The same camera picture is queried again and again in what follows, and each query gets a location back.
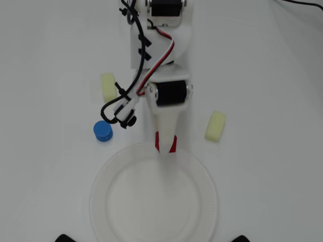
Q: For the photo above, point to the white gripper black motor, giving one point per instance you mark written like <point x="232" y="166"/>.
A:
<point x="170" y="94"/>

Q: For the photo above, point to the red block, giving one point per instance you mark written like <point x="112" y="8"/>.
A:
<point x="173" y="146"/>

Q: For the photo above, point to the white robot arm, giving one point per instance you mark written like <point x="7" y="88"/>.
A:
<point x="181" y="45"/>

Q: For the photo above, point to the pale yellow sponge block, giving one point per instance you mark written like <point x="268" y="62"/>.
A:
<point x="108" y="87"/>
<point x="215" y="127"/>

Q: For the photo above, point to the white round dish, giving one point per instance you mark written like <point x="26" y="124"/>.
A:
<point x="151" y="201"/>

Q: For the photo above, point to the blue ribbed cylinder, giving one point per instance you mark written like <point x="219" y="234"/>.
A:
<point x="103" y="131"/>

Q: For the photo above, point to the black stand foot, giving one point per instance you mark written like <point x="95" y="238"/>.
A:
<point x="242" y="239"/>
<point x="64" y="238"/>

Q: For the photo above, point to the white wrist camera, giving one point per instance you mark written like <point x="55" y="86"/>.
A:
<point x="123" y="109"/>

